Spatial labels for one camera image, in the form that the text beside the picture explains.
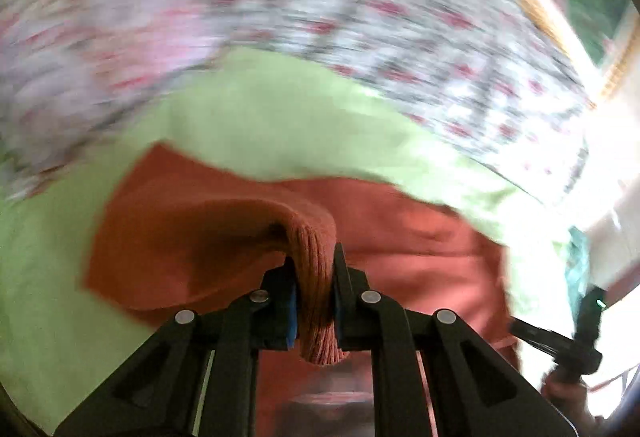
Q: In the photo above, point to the red knit sweater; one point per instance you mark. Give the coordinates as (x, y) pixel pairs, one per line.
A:
(179, 234)

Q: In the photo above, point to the person's right hand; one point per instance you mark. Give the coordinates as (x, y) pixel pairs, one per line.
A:
(571, 400)

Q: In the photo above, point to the light green bed sheet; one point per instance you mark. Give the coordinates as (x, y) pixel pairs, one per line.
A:
(264, 116)

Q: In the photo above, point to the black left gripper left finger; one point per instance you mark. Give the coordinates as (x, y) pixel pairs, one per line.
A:
(196, 375)

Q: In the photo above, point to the floral white red blanket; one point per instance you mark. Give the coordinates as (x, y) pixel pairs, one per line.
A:
(482, 75)

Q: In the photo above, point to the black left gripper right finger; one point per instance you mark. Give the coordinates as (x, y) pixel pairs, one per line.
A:
(433, 375)

